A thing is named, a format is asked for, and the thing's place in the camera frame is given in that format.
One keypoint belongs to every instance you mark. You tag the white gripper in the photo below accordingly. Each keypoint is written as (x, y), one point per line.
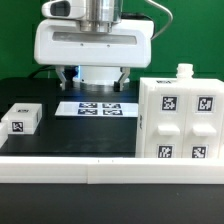
(61, 42)

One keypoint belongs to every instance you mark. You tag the small white cabinet top block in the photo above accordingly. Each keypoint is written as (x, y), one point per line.
(23, 118)

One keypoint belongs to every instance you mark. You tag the white cabinet body box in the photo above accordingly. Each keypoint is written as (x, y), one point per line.
(183, 79)

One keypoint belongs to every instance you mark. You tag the white marker base sheet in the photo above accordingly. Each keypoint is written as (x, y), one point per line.
(97, 109)

